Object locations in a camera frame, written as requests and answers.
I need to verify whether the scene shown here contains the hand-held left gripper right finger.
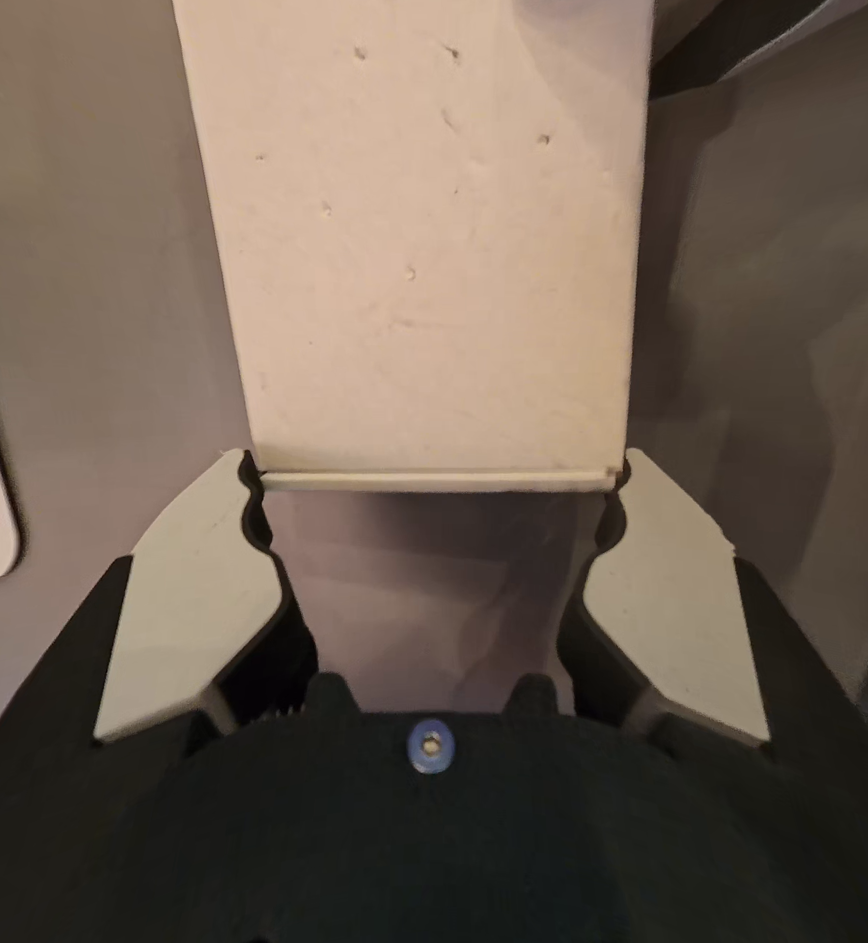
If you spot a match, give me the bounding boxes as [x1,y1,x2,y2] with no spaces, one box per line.
[556,447,772,745]

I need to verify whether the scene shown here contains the white cardboard box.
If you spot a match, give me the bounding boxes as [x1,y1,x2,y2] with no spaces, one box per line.
[172,0,657,493]

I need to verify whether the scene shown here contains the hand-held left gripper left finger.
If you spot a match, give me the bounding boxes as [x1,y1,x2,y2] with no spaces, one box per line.
[93,448,318,741]

